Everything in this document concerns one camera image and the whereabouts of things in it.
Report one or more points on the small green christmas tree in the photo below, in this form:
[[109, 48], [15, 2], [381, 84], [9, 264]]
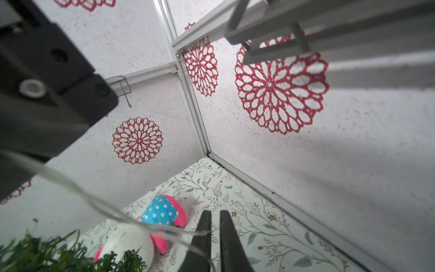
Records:
[[55, 254]]

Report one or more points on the grey wall shelf rack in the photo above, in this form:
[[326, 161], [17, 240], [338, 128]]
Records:
[[290, 28]]

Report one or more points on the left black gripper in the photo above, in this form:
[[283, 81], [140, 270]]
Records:
[[50, 93]]

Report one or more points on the pink white plush toy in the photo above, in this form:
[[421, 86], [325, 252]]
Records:
[[131, 248]]

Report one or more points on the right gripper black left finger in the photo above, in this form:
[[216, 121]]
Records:
[[194, 262]]

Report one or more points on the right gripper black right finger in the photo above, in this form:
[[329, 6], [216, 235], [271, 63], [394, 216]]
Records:
[[232, 254]]

